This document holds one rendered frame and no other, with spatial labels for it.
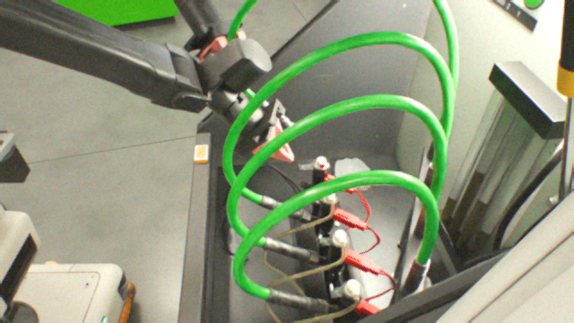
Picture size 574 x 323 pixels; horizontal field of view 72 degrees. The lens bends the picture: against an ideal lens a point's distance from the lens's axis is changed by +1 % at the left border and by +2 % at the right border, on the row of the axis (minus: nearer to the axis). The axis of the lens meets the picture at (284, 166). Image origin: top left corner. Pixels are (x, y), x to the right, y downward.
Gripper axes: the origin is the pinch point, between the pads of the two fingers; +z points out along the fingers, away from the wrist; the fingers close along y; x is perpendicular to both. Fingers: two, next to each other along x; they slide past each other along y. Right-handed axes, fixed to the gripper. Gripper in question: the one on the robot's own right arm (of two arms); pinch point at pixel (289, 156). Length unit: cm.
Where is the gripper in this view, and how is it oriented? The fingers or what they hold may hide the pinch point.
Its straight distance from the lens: 70.0
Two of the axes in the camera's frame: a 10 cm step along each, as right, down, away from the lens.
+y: 7.2, -4.4, -5.4
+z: 6.8, 6.0, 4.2
